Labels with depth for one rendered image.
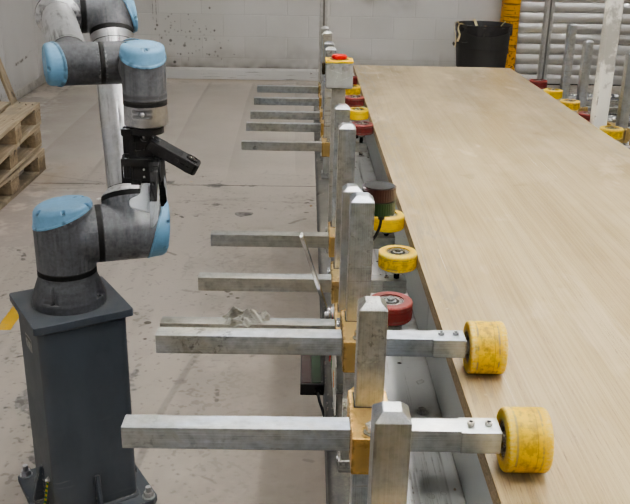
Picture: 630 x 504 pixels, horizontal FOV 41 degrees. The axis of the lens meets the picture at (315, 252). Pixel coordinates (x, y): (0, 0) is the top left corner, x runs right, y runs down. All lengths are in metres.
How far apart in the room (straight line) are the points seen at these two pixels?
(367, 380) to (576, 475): 0.29
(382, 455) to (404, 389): 1.02
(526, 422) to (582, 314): 0.53
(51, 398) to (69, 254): 0.38
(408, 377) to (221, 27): 7.72
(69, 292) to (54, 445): 0.41
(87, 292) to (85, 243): 0.13
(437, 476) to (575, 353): 0.35
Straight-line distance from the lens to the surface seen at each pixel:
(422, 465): 1.61
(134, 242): 2.22
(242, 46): 9.38
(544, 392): 1.31
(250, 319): 1.54
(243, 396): 3.03
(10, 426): 3.00
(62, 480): 2.45
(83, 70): 1.87
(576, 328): 1.53
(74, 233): 2.20
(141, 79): 1.77
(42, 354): 2.26
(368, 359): 1.06
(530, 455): 1.08
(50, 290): 2.26
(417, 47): 9.46
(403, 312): 1.52
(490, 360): 1.29
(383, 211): 1.50
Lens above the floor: 1.53
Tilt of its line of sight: 21 degrees down
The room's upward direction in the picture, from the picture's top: 1 degrees clockwise
